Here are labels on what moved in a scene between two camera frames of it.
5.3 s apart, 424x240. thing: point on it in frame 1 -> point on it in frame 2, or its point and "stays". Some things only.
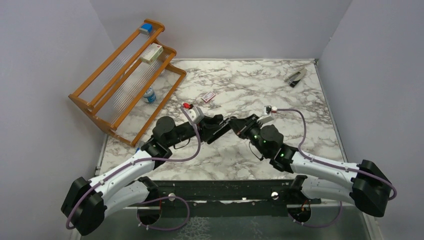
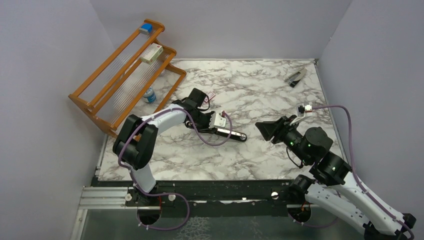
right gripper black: (241, 126) -> (277, 128)
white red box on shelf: (154, 52) stays
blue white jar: (150, 95) stays
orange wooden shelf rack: (126, 92) stays
